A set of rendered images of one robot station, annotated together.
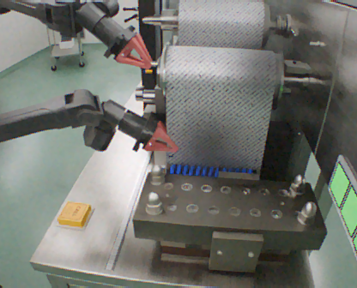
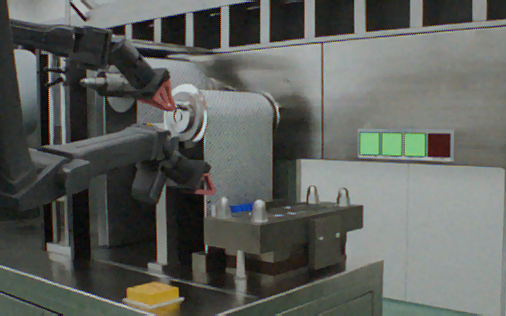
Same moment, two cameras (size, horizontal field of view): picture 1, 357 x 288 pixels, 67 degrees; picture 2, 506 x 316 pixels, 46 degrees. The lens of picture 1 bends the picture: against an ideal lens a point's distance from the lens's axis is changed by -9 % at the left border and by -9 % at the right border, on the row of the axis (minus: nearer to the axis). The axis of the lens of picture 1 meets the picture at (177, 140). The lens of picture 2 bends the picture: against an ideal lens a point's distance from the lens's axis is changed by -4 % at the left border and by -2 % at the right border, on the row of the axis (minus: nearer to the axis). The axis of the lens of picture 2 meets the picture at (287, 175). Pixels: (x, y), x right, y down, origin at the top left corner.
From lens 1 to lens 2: 115 cm
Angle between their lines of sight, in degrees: 61
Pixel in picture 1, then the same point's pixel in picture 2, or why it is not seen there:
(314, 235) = (358, 210)
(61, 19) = (99, 48)
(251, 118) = (261, 147)
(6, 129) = (121, 151)
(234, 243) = (327, 224)
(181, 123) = (216, 160)
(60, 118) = (154, 144)
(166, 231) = (281, 232)
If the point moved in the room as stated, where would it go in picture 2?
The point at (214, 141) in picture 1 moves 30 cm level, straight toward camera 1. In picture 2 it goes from (240, 176) to (344, 184)
